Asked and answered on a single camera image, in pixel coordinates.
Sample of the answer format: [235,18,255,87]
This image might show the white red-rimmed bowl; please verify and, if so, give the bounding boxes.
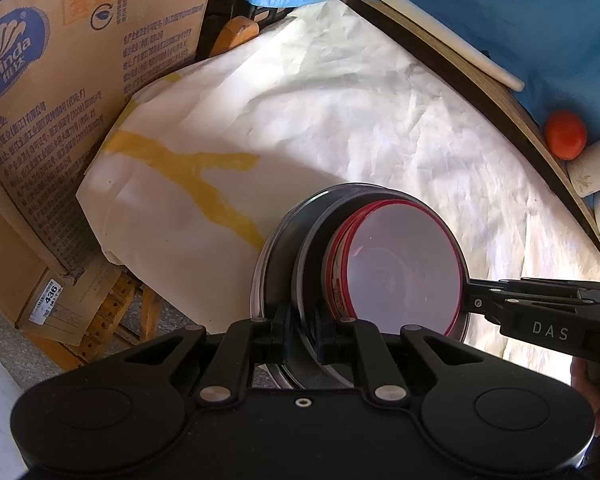
[321,212,358,320]
[340,198,465,335]

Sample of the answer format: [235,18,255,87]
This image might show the small steel bowl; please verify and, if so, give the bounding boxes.
[284,185,468,388]

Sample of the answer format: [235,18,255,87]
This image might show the large steel plate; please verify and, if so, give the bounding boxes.
[249,181,472,391]

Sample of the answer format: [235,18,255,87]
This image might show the person right hand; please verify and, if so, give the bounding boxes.
[570,358,600,437]

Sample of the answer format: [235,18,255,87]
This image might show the white thermos cup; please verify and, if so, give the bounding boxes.
[567,140,600,197]

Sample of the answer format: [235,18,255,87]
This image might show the red tomato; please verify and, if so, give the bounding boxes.
[543,110,588,162]

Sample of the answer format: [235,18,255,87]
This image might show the wooden shelf ledge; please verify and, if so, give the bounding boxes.
[340,0,600,253]

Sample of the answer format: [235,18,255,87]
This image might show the small floor cardboard box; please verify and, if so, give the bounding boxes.
[0,216,122,346]

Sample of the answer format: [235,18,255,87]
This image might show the cream paper table cover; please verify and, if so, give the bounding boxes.
[74,0,600,386]

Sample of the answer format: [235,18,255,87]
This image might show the white foam stick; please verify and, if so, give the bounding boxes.
[379,0,524,92]

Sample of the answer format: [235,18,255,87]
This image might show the orange wooden knob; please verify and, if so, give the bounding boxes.
[209,16,260,58]

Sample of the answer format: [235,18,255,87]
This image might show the Vinda cardboard box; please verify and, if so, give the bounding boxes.
[0,0,208,276]

